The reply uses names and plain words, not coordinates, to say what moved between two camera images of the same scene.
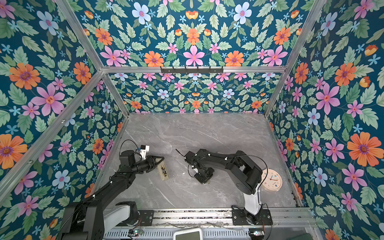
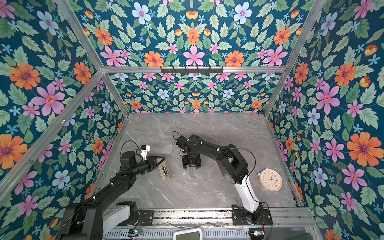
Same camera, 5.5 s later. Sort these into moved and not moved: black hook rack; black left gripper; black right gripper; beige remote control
Moved: black right gripper
Not moved: black hook rack; black left gripper; beige remote control
